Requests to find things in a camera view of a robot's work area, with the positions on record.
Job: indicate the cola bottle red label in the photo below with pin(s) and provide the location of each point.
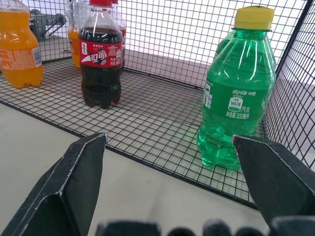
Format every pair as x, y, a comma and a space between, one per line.
121, 27
101, 59

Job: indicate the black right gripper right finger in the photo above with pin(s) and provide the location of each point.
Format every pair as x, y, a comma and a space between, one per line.
275, 182

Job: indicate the large orange soda bottle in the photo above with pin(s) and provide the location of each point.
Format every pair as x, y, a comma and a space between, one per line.
19, 46

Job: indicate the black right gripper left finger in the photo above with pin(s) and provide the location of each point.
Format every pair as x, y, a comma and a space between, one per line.
61, 186

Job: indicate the green soda bottle yellow cap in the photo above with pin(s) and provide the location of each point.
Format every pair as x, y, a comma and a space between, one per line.
220, 46
237, 98

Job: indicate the small orange soda bottle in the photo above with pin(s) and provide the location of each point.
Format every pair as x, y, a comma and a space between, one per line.
73, 41

